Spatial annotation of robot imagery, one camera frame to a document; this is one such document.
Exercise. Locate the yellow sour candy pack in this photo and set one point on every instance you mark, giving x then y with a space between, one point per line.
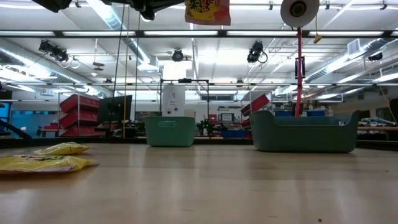
206 14
62 148
43 163

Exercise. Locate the light teal plastic bin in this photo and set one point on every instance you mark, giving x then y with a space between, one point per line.
169 130

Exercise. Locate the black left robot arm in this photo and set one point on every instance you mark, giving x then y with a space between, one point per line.
53 3

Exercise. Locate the black background monitor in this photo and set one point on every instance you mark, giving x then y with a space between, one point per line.
114 109

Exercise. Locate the tilted red storage bin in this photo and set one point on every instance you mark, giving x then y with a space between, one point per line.
256 104

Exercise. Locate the red desk lamp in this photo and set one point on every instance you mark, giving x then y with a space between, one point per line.
299 12

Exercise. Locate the blue storage bin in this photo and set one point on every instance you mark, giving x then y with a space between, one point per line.
314 113
233 133

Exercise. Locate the blue lit screen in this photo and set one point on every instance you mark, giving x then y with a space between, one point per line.
4 112

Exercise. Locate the dark teal plastic bin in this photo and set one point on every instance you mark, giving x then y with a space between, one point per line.
304 133

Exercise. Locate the black ceiling mounted device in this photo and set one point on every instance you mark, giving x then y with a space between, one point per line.
375 56

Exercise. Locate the wooden workbench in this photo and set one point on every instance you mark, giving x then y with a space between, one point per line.
379 128

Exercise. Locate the black dome ceiling camera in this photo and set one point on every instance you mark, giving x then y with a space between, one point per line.
177 55

